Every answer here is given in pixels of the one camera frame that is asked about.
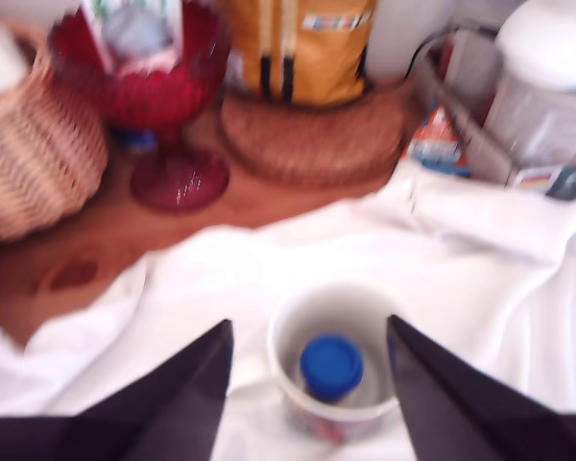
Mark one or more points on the blue coffee capsule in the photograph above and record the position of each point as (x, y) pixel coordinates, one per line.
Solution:
(331, 365)

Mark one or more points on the dark red coffee mug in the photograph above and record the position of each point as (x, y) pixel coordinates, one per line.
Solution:
(288, 336)

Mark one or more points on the yellow coffee bag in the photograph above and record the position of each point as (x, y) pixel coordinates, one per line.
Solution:
(317, 62)

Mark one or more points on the white cloth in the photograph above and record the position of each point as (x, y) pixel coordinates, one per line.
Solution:
(413, 264)

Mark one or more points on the small orange and blue packet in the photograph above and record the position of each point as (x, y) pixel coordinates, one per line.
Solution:
(437, 144)

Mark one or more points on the woven wicker basket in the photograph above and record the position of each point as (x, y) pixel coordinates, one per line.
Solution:
(38, 158)

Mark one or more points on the pet food tin can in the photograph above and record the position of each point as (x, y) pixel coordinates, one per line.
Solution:
(533, 125)

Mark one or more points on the red glass footed bowl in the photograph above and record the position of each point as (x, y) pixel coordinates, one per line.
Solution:
(173, 96)

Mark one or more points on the small white sachet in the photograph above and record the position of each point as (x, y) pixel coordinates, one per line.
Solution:
(139, 29)
(96, 33)

